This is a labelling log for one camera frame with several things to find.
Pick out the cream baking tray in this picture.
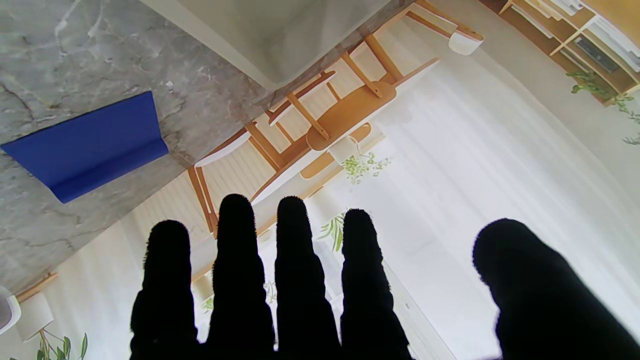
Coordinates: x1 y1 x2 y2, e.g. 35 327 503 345
140 0 393 92

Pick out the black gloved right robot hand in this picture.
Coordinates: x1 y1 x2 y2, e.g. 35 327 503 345
129 193 640 360

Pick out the blue scraper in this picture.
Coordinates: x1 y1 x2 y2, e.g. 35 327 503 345
0 91 170 204

